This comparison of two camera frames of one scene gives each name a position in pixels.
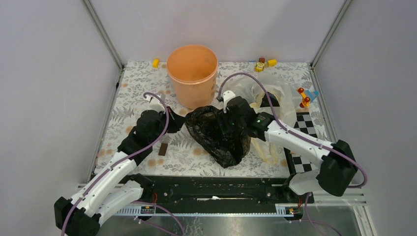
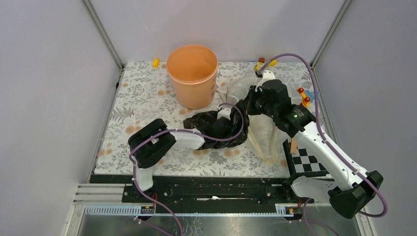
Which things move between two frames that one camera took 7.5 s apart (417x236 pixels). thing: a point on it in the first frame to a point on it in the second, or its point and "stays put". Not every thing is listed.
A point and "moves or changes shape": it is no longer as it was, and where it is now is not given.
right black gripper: [223, 117] to [247, 103]
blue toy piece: [312, 95] stays put
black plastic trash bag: [225, 146] moves or changes shape
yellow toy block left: [156, 62] stays put
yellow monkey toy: [259, 66] stays put
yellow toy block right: [272, 62] stays put
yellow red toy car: [306, 101] stays put
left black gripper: [176, 121] to [227, 133]
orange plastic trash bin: [193, 69] stays put
